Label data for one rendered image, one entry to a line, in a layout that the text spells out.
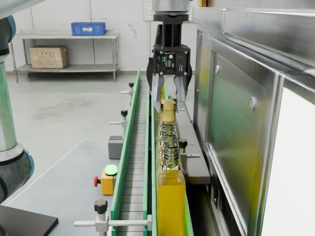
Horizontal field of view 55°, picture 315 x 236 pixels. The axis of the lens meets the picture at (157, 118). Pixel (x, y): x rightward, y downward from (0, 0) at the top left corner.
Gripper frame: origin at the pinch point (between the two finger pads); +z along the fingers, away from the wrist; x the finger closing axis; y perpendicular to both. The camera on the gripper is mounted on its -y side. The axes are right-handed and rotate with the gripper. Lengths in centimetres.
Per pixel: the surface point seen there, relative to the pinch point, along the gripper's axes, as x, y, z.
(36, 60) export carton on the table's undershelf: -214, -528, 76
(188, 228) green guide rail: 3.5, 14.8, 21.9
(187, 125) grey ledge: 14, -63, 30
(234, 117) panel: 12.8, 8.3, -0.2
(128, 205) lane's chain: -10.3, -5.0, 30.4
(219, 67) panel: 13.0, -7.6, -7.4
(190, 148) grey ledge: 12, -40, 30
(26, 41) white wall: -252, -591, 48
